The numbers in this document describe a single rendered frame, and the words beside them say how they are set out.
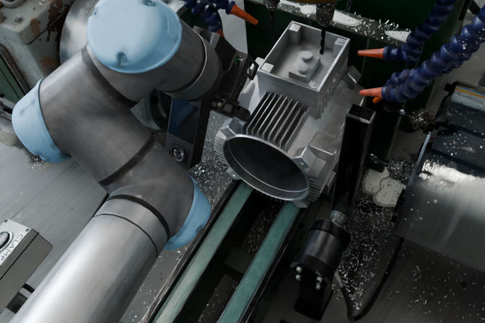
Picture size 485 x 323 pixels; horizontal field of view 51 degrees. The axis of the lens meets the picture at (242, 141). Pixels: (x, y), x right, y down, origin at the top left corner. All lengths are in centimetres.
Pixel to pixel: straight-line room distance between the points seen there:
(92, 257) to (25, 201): 70
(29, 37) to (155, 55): 49
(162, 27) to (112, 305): 24
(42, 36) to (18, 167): 36
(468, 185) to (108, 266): 45
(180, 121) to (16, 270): 31
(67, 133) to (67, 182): 63
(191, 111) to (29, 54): 41
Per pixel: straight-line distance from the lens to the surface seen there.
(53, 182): 115
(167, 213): 52
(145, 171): 52
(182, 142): 65
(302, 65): 79
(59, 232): 109
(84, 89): 50
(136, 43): 45
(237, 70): 65
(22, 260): 78
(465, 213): 71
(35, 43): 95
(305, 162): 74
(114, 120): 51
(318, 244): 72
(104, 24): 48
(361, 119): 58
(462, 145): 70
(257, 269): 84
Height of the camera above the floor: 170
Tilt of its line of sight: 54 degrees down
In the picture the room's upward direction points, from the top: 6 degrees counter-clockwise
